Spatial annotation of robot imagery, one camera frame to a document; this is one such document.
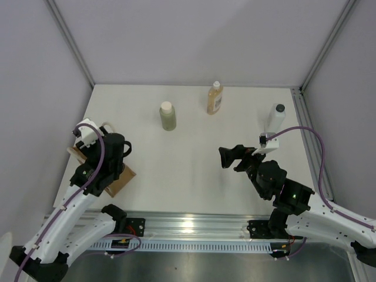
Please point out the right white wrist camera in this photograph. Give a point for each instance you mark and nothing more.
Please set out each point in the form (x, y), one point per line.
(268, 143)

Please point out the left aluminium frame post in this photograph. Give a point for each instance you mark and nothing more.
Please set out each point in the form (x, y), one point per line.
(59, 19)

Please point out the aluminium mounting rail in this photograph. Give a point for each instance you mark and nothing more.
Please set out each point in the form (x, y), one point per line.
(190, 226)

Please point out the right side aluminium rail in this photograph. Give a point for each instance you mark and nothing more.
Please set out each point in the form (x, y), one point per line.
(311, 144)

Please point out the green liquid bottle white cap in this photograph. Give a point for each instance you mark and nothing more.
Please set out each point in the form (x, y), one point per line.
(168, 116)

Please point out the white bottle grey cap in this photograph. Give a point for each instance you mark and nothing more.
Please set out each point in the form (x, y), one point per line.
(275, 118)

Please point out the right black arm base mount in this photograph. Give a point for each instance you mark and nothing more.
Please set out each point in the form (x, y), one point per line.
(262, 229)

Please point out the right aluminium frame post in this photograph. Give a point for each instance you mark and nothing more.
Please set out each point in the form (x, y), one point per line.
(329, 42)

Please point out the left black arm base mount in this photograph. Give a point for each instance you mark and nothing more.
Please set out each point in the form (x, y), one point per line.
(132, 226)

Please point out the amber liquid bottle white cap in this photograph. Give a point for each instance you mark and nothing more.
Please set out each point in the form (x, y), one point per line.
(214, 98)

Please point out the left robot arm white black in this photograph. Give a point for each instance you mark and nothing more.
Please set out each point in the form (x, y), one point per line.
(48, 255)

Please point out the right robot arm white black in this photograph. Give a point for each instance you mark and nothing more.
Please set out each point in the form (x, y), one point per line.
(298, 210)

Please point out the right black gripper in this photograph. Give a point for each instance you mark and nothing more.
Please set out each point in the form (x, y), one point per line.
(228, 155)

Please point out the white slotted cable duct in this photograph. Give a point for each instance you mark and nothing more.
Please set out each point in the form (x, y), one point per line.
(183, 246)

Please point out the aluminium frame post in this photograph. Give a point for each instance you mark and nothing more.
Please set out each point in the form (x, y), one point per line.
(59, 19)
(329, 42)

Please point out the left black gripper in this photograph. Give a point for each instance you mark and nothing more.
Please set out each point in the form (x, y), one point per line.
(89, 151)

